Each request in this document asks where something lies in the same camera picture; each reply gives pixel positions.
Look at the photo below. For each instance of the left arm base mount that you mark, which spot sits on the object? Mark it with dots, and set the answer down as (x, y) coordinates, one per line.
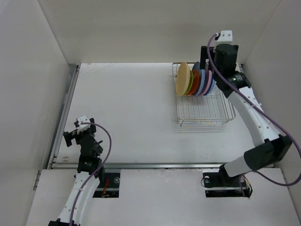
(109, 186)

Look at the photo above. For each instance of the metal rail front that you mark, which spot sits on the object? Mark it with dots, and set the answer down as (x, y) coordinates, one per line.
(161, 165)

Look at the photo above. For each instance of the light blue plate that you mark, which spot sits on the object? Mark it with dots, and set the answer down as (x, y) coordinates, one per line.
(202, 78)

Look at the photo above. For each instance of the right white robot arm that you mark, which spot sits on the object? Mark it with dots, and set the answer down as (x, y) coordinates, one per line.
(269, 145)

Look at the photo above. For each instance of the metal rail left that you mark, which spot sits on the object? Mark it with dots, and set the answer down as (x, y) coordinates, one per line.
(71, 81)

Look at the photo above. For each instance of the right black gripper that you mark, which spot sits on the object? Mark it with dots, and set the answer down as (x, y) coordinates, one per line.
(204, 56)

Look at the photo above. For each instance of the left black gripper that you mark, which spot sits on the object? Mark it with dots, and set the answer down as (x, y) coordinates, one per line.
(69, 136)

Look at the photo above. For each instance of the pink plate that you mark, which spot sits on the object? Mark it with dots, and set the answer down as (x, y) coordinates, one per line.
(208, 81)

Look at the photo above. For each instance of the beige plate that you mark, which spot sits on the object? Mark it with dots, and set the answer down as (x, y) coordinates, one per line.
(182, 79)

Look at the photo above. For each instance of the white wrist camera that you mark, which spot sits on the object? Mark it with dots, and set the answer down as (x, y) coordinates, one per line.
(224, 36)
(85, 123)

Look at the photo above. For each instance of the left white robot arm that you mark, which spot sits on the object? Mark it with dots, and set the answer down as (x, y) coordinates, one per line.
(89, 172)

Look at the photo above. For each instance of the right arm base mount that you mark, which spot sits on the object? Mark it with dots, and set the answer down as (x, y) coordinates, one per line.
(215, 187)

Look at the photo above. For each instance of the metal wire dish rack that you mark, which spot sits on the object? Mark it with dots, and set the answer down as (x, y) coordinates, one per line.
(208, 110)

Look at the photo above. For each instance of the orange plate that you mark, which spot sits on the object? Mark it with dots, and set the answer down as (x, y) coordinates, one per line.
(195, 82)

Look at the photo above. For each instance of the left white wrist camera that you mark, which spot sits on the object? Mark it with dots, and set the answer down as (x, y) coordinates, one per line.
(85, 123)

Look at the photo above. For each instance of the green plate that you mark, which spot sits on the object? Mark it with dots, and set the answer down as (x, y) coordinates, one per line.
(190, 83)

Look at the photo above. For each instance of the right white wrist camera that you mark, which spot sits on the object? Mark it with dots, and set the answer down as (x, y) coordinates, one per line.
(224, 36)

